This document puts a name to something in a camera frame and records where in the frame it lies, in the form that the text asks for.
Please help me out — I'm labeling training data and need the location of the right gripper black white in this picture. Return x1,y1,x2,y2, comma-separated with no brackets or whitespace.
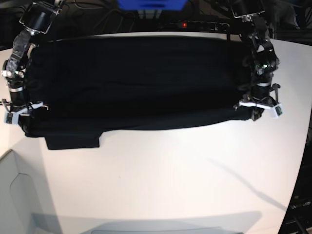
0,85,49,133

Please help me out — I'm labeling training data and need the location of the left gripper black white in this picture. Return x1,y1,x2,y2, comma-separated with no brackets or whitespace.
234,83,280,121

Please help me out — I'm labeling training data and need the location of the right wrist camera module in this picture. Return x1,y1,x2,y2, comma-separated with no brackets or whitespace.
4,112,19,125

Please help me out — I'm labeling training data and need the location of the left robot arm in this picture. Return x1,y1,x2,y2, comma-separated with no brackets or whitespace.
229,0,283,121

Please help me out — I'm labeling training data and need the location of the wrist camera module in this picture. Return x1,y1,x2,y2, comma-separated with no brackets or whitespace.
270,103,284,118
4,112,19,125

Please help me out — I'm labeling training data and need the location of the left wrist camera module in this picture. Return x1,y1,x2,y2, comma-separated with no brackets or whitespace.
270,103,284,118

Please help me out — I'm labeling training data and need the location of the blue box at top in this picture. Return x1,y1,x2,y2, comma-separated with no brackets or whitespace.
117,0,187,11

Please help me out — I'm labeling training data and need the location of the black equipment at right edge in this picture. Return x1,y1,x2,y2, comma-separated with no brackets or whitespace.
285,142,312,234

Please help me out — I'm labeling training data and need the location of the black T-shirt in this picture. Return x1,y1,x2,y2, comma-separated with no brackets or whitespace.
21,37,252,150

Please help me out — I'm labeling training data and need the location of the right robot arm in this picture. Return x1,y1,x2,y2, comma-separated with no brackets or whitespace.
0,0,64,126

